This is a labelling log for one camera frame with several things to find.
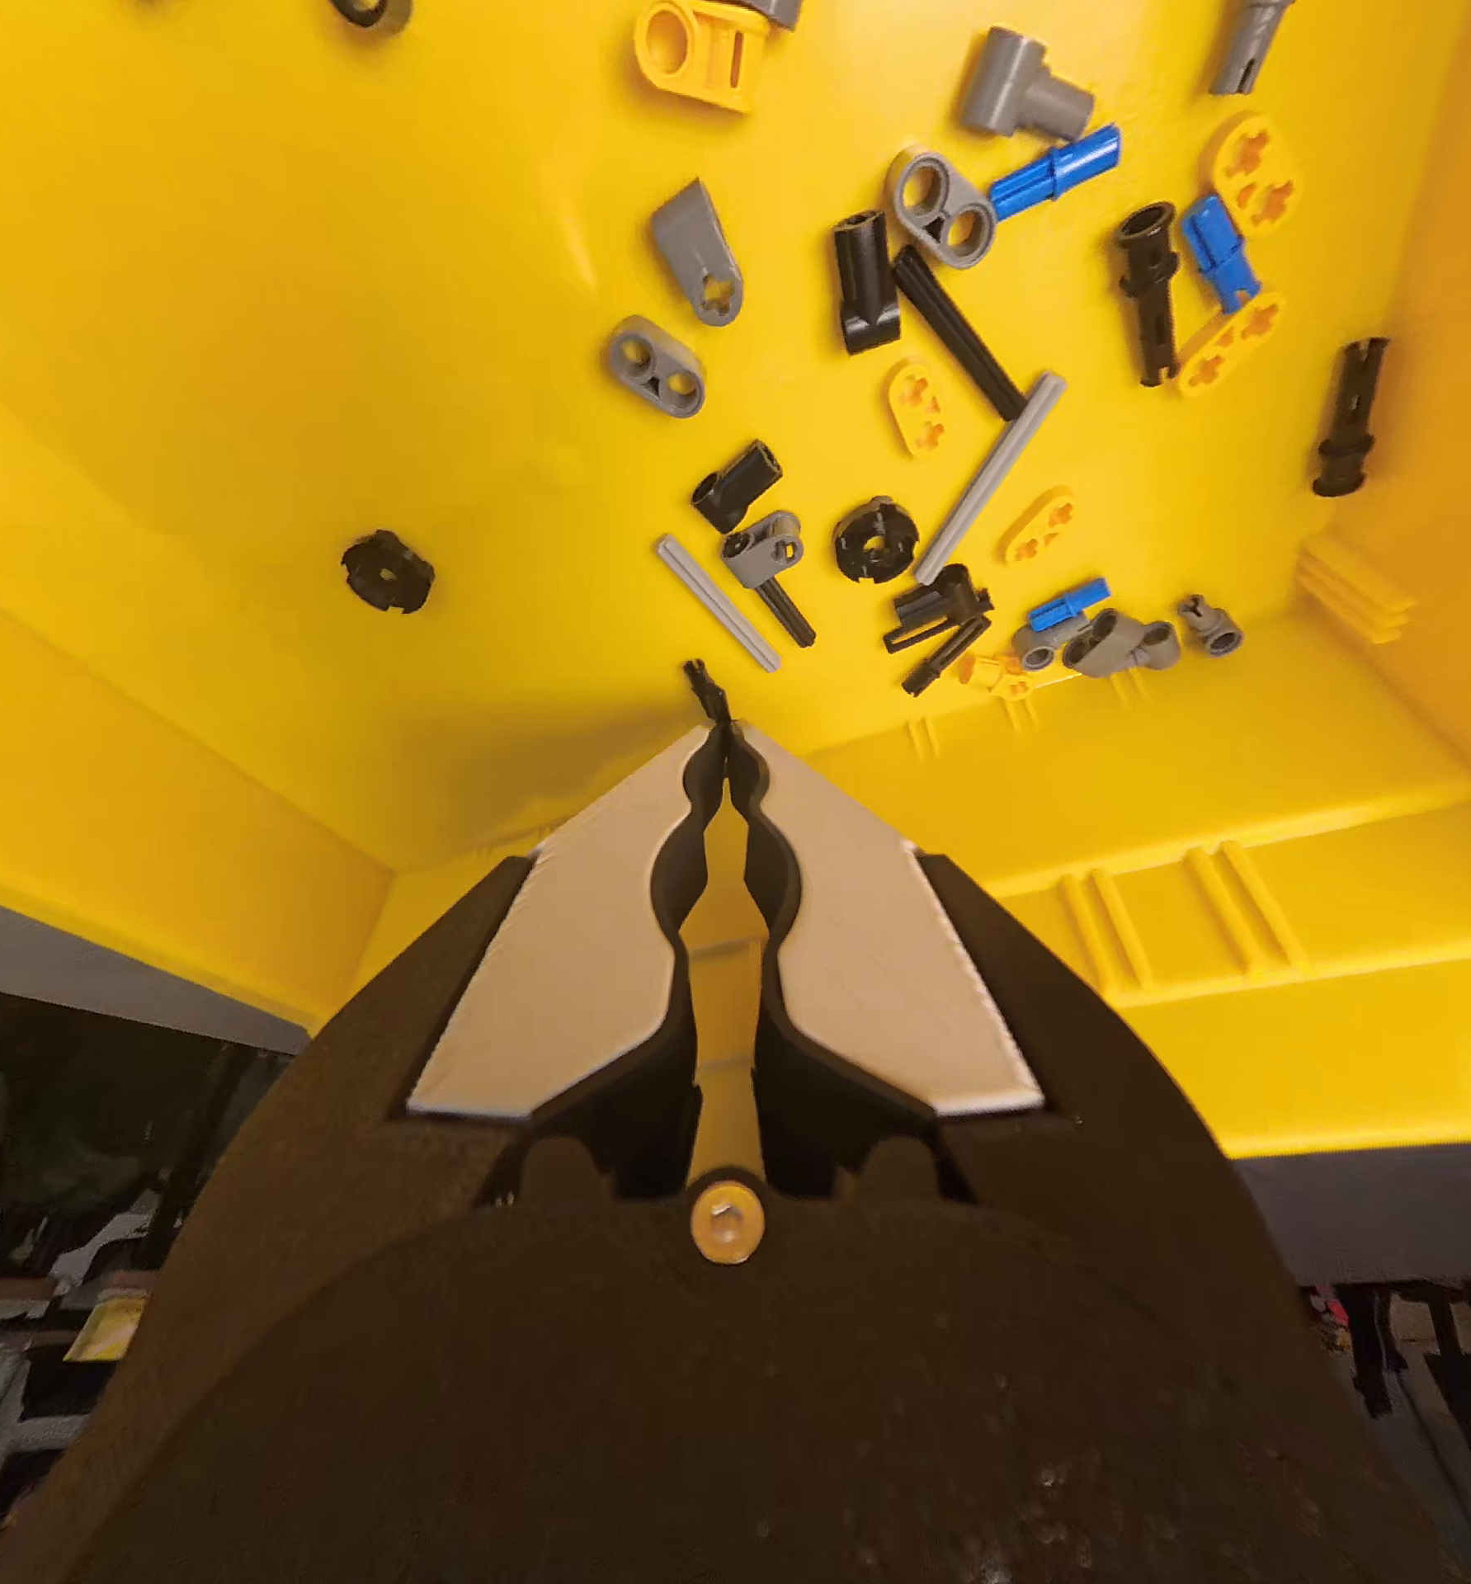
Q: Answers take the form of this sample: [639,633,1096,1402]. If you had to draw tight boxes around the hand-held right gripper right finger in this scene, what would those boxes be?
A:
[730,727,1047,1128]

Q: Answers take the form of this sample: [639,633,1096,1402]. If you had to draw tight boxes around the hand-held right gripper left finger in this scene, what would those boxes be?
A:
[408,724,730,1128]

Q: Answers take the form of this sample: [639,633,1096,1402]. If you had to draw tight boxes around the yellow parts bin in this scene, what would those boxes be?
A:
[0,0,1471,1165]

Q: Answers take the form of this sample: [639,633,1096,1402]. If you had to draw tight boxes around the black round connector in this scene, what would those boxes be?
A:
[346,529,439,614]

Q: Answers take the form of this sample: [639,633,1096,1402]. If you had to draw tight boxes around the pile of pins and connectors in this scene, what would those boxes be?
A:
[600,0,1391,708]

